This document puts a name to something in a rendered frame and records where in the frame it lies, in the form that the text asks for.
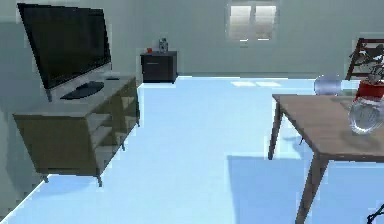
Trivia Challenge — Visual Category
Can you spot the silver alarm clock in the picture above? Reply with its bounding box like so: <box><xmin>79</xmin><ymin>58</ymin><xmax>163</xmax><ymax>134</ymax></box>
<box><xmin>158</xmin><ymin>37</ymin><xmax>169</xmax><ymax>54</ymax></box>

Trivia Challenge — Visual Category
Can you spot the dark brown wooden chair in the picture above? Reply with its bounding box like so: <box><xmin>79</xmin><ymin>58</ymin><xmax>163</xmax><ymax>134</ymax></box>
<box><xmin>344</xmin><ymin>37</ymin><xmax>384</xmax><ymax>81</ymax></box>

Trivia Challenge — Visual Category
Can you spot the dark bedside cabinet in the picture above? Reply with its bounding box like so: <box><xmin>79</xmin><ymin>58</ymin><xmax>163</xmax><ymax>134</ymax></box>
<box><xmin>139</xmin><ymin>50</ymin><xmax>179</xmax><ymax>84</ymax></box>

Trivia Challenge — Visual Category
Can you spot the white framed window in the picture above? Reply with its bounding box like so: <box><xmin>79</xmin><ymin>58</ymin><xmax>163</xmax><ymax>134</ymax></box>
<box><xmin>227</xmin><ymin>1</ymin><xmax>280</xmax><ymax>42</ymax></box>

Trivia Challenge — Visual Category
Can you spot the olive wooden television stand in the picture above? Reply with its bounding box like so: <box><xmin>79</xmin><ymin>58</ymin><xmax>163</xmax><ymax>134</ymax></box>
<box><xmin>12</xmin><ymin>75</ymin><xmax>141</xmax><ymax>188</ymax></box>

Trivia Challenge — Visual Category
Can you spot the brown wooden table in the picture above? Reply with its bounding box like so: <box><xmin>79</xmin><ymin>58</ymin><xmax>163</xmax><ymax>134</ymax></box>
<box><xmin>267</xmin><ymin>93</ymin><xmax>384</xmax><ymax>224</ymax></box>

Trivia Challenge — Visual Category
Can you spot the black flat television set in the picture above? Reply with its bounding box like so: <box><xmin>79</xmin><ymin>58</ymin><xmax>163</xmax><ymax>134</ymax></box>
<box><xmin>17</xmin><ymin>2</ymin><xmax>112</xmax><ymax>101</ymax></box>

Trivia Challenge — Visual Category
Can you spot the clear glass bowl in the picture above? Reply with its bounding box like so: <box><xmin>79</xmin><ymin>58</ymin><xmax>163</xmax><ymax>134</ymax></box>
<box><xmin>348</xmin><ymin>98</ymin><xmax>384</xmax><ymax>136</ymax></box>

